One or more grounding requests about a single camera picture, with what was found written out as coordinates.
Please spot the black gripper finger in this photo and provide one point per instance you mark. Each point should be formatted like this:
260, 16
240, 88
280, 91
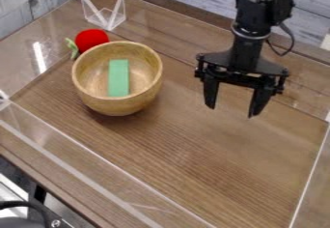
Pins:
210, 90
261, 97

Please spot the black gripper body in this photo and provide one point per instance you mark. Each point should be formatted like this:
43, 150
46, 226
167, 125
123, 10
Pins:
240, 66

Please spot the green rectangular block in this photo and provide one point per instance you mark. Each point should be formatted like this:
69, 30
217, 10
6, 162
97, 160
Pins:
118, 78

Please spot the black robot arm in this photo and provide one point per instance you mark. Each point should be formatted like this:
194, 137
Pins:
258, 16

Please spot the brown wooden bowl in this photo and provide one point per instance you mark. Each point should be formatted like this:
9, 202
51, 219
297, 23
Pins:
90, 77

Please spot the red plush apple toy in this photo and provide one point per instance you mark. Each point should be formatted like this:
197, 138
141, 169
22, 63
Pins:
85, 41

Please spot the clear acrylic table barrier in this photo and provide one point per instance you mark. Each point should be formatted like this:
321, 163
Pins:
95, 187

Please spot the black metal table leg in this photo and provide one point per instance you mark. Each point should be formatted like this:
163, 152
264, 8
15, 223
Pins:
41, 194

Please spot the clear acrylic corner bracket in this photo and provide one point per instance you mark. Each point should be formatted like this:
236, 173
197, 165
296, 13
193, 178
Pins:
105, 18

